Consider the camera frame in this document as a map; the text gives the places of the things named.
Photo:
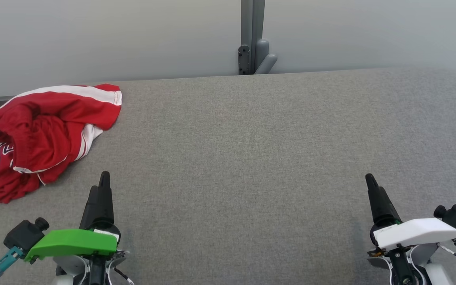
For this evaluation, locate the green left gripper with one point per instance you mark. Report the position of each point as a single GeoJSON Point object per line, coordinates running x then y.
{"type": "Point", "coordinates": [73, 241]}

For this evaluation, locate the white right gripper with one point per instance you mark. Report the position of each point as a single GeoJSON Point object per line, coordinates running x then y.
{"type": "Point", "coordinates": [414, 233]}

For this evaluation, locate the red and white jersey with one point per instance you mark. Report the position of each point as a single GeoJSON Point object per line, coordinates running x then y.
{"type": "Point", "coordinates": [46, 134]}

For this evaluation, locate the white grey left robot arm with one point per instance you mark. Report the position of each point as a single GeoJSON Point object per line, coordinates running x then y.
{"type": "Point", "coordinates": [67, 271]}

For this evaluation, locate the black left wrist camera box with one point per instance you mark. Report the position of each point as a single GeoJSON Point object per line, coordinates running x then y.
{"type": "Point", "coordinates": [24, 235]}

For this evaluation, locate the grey metal stand post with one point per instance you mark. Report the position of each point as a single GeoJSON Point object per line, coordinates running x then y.
{"type": "Point", "coordinates": [251, 23]}

